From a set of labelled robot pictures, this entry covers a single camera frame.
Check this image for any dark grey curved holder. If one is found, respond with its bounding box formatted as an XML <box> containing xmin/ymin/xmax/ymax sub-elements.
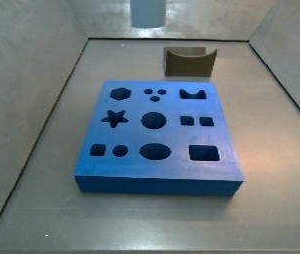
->
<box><xmin>164</xmin><ymin>47</ymin><xmax>219</xmax><ymax>77</ymax></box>

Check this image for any blue shape-sorter block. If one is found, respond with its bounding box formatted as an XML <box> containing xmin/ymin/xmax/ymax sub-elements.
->
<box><xmin>75</xmin><ymin>81</ymin><xmax>244</xmax><ymax>197</ymax></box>

